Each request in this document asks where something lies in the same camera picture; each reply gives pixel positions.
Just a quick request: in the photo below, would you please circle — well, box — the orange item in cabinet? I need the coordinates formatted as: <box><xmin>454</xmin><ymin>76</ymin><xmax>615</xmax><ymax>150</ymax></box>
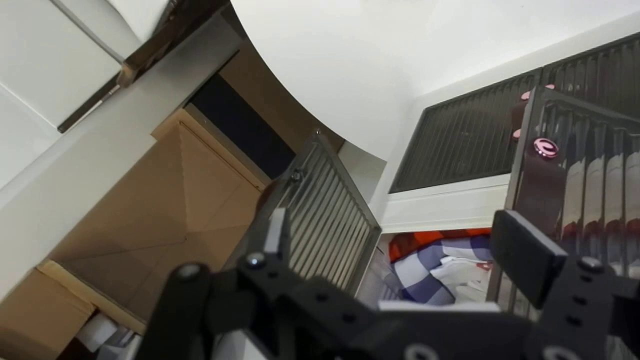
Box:
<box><xmin>387</xmin><ymin>228</ymin><xmax>495</xmax><ymax>267</ymax></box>

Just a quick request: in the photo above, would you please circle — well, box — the white item on shelf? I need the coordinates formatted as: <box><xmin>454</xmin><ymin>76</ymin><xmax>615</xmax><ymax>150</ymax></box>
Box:
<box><xmin>76</xmin><ymin>310</ymin><xmax>121</xmax><ymax>354</ymax></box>

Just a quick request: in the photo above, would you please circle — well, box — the plain cardboard box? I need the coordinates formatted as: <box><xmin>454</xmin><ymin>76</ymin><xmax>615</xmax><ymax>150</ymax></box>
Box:
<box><xmin>0</xmin><ymin>259</ymin><xmax>147</xmax><ymax>360</ymax></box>

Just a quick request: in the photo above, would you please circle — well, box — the white three-tier cabinet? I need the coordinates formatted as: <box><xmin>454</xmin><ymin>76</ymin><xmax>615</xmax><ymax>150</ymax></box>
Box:
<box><xmin>335</xmin><ymin>27</ymin><xmax>640</xmax><ymax>360</ymax></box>

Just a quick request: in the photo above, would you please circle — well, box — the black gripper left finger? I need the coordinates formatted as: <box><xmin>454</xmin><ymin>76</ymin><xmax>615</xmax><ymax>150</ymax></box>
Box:
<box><xmin>136</xmin><ymin>207</ymin><xmax>377</xmax><ymax>360</ymax></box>

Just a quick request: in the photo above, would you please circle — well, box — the blue white checkered cloth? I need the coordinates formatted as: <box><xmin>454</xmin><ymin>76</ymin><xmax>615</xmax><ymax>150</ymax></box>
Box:
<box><xmin>377</xmin><ymin>237</ymin><xmax>498</xmax><ymax>309</ymax></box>

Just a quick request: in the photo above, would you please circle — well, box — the white crumpled bag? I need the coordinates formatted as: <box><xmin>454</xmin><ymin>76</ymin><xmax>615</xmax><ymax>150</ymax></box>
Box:
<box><xmin>436</xmin><ymin>257</ymin><xmax>495</xmax><ymax>306</ymax></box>

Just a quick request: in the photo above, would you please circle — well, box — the large cardboard panel box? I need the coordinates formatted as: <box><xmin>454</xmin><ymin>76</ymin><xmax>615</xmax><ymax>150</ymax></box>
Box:
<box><xmin>48</xmin><ymin>106</ymin><xmax>271</xmax><ymax>322</ymax></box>

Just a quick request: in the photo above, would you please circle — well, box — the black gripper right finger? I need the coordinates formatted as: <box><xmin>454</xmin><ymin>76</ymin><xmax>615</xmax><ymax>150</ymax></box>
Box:
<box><xmin>489</xmin><ymin>209</ymin><xmax>640</xmax><ymax>360</ymax></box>

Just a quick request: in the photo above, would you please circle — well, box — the cardboard box with black band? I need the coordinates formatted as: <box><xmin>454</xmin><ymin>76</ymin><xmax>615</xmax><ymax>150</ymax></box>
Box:
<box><xmin>181</xmin><ymin>42</ymin><xmax>348</xmax><ymax>183</ymax></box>

